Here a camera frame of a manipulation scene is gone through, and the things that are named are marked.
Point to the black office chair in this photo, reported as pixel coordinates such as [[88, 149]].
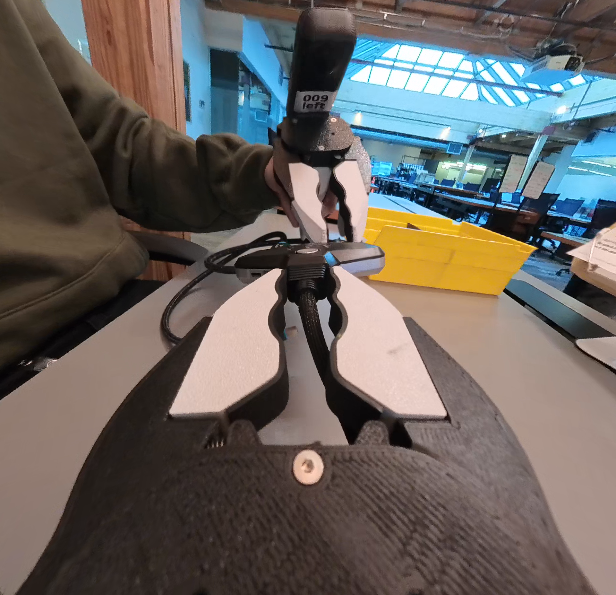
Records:
[[168, 248]]

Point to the person's green hoodie torso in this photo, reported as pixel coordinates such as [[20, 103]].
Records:
[[53, 171]]

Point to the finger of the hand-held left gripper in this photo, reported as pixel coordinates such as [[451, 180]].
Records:
[[308, 200], [355, 200]]

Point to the ceiling projector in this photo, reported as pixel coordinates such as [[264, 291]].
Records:
[[553, 67]]

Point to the printed instruction sheet board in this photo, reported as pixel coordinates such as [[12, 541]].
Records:
[[601, 253]]

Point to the ceiling skylight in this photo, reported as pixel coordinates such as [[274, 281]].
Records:
[[433, 75]]

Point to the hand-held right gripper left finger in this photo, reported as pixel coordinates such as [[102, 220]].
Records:
[[231, 354]]

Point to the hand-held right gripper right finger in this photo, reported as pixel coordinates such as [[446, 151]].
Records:
[[380, 354]]

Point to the white standing board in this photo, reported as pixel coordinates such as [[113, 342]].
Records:
[[539, 180], [512, 173]]

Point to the black desk rail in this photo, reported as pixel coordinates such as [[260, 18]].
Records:
[[553, 306]]

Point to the yellow plastic bin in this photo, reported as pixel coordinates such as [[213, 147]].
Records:
[[447, 262]]

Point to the wooden pillar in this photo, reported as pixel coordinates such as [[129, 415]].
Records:
[[130, 41]]

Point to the person's left hand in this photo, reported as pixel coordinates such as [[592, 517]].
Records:
[[276, 181]]

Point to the grey desk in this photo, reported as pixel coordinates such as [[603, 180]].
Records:
[[505, 373]]

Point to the row of background desks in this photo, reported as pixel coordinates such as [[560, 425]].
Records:
[[505, 205]]

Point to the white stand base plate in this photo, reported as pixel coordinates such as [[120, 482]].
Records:
[[601, 352]]

